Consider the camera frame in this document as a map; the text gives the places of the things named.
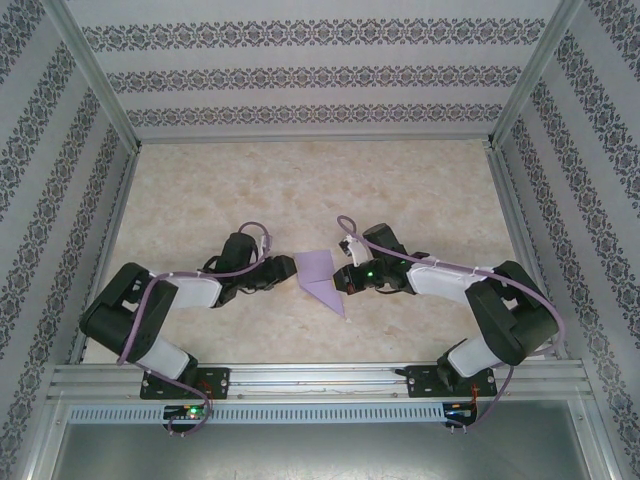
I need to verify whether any purple paper sheet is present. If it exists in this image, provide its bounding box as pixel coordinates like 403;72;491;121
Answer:
293;248;350;321

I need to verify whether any grey metal sheet panel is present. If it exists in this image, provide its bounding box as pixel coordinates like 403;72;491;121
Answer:
49;422;609;480

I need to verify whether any circuit board with green light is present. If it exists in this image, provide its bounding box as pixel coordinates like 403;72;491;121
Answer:
163;404;209;421

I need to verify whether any small circuit board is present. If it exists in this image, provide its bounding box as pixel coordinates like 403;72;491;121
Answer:
443;402;479;426

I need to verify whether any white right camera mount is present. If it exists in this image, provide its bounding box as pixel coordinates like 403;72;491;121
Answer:
345;238;370;267

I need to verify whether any long aluminium base rail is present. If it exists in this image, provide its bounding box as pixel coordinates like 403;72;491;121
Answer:
47;357;594;401

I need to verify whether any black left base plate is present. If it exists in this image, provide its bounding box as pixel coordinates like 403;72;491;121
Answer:
138;367;232;401

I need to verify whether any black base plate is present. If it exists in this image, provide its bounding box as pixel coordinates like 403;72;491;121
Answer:
407;364;499;400
138;367;232;401

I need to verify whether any aluminium back rail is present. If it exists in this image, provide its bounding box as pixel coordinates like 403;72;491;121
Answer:
137;128;496;147

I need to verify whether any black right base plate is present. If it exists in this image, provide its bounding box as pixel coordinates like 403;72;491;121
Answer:
407;364;499;400

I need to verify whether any aluminium side rail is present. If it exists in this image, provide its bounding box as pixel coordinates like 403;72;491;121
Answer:
67;147;144;366
485;147;570;361

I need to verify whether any grey slotted cable duct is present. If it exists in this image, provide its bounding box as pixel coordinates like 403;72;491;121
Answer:
67;402;446;424

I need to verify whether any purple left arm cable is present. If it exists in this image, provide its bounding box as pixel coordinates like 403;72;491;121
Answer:
115;221;276;436

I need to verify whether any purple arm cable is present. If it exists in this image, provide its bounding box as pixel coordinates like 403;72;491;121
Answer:
115;221;276;436
335;214;566;436

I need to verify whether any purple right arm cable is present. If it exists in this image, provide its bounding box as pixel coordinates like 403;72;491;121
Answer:
335;214;566;436

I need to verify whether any aluminium corner post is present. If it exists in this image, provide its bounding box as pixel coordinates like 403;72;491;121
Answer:
47;0;144;154
487;0;591;149

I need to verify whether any aluminium frame bar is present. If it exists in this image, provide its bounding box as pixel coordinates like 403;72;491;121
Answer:
19;397;69;480
569;397;629;480

